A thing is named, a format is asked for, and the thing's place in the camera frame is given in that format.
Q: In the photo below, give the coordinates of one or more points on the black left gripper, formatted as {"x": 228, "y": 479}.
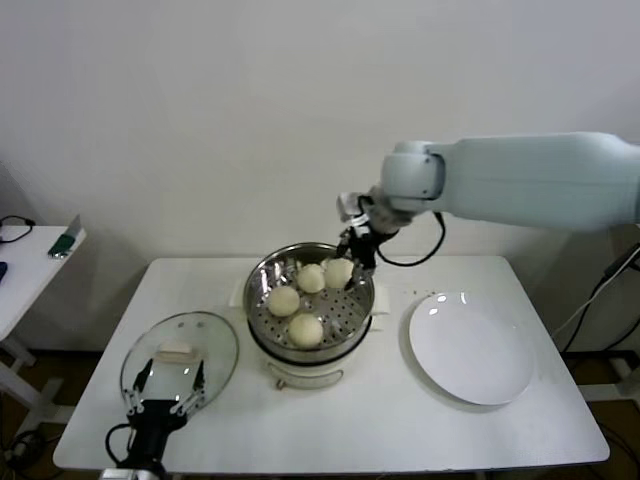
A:
{"x": 155, "y": 425}

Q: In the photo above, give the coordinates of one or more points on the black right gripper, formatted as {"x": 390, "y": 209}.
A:
{"x": 364, "y": 247}

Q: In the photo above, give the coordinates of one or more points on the white steamed baozi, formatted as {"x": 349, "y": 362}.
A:
{"x": 311, "y": 279}
{"x": 337, "y": 272}
{"x": 284, "y": 301}
{"x": 306, "y": 330}

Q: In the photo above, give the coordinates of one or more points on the round glass pot lid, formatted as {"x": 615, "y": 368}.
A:
{"x": 215, "y": 345}

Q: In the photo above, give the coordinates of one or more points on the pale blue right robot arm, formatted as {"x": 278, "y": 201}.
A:
{"x": 525, "y": 180}

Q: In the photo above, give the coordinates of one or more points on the perforated steel steamer basket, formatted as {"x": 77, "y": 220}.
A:
{"x": 340, "y": 310}

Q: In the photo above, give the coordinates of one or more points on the white electric cooking pot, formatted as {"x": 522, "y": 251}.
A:
{"x": 305, "y": 370}

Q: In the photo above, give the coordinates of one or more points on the white round plate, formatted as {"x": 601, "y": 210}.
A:
{"x": 470, "y": 350}

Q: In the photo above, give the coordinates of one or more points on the green and silver tool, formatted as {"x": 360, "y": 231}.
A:
{"x": 62, "y": 245}

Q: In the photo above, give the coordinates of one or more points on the white side table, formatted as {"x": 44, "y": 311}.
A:
{"x": 30, "y": 270}

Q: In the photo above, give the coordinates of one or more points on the dark blue object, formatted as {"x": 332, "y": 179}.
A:
{"x": 3, "y": 272}

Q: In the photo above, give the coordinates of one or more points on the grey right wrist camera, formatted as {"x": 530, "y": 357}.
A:
{"x": 350, "y": 205}

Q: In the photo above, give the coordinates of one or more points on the white table foot frame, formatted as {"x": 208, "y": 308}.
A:
{"x": 612, "y": 390}

